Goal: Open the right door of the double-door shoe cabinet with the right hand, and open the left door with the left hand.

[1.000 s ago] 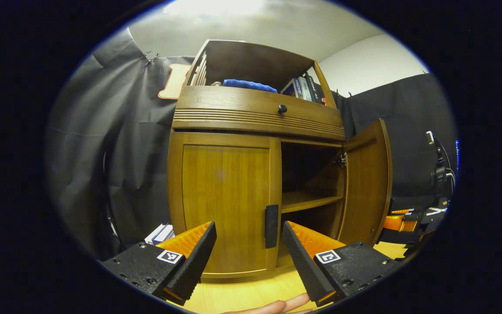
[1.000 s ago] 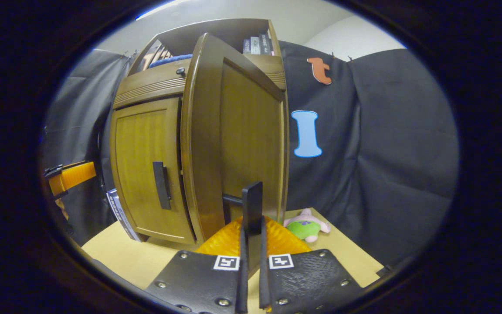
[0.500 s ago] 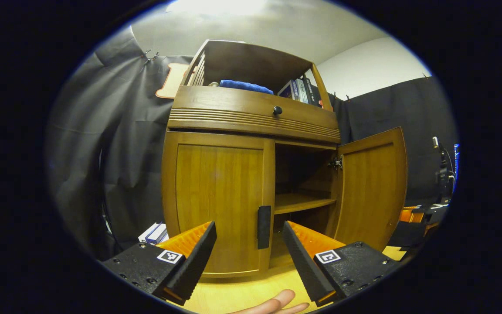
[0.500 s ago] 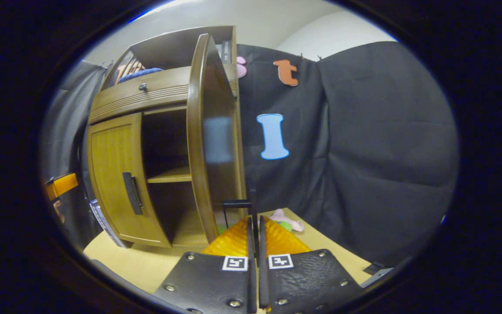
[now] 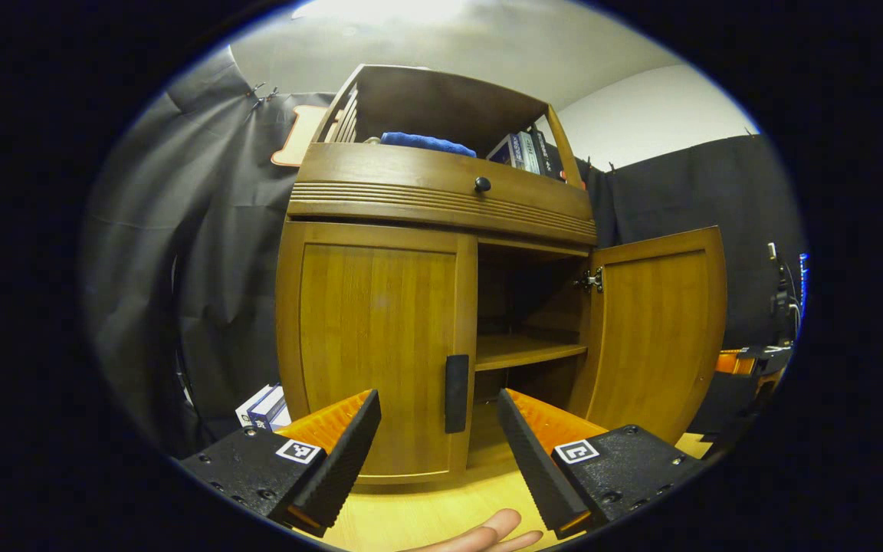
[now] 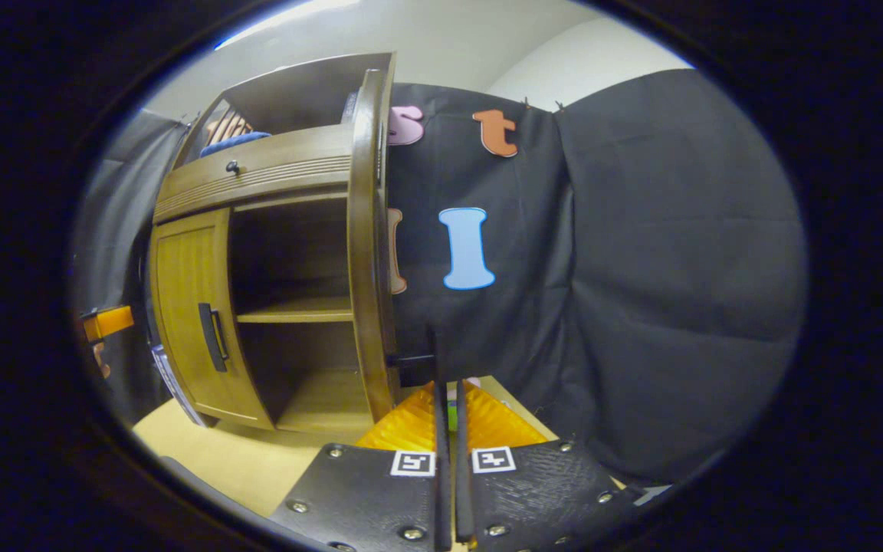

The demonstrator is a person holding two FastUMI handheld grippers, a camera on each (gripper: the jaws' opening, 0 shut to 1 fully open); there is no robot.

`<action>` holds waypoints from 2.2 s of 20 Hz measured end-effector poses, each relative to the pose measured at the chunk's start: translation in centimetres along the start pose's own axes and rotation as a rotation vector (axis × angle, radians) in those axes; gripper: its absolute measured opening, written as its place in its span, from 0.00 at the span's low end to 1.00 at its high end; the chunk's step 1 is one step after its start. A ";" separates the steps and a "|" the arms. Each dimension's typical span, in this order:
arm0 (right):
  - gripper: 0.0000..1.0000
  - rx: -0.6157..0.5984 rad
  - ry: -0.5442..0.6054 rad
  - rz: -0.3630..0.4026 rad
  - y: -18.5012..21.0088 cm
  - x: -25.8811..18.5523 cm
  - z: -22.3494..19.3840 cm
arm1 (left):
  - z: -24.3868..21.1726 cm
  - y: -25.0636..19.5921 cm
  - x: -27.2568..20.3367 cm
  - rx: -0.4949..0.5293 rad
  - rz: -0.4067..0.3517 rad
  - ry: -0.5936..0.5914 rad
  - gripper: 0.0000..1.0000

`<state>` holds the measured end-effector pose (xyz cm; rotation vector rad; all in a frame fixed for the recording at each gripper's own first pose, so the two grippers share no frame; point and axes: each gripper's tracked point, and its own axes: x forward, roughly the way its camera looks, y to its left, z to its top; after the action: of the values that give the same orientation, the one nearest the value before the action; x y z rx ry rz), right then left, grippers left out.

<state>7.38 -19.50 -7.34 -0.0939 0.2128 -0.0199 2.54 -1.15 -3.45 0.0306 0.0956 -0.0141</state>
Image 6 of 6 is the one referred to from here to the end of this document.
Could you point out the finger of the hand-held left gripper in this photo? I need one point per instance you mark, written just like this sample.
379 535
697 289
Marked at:
110 322

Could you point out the wooden inner shelf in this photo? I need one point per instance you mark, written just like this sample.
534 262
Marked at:
300 310

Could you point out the black backdrop cloth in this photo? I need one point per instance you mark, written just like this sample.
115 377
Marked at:
679 268

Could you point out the green plush toy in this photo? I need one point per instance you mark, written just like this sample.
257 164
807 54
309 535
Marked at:
452 415

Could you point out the wooden drawer with black knob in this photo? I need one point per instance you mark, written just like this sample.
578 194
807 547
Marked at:
280 165

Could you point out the blue cushion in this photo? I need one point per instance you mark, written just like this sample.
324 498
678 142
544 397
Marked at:
231 142

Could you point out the wooden cabinet door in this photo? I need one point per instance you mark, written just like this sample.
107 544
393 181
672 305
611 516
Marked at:
369 253
188 307

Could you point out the wooden double-door shoe cabinet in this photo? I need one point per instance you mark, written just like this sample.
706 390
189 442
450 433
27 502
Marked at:
288 165

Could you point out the wooden slatted rack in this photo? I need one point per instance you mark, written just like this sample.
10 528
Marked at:
227 127

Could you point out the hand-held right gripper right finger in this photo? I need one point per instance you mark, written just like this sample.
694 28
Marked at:
462 475

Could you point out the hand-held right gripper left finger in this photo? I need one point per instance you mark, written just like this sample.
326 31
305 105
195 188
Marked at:
442 475

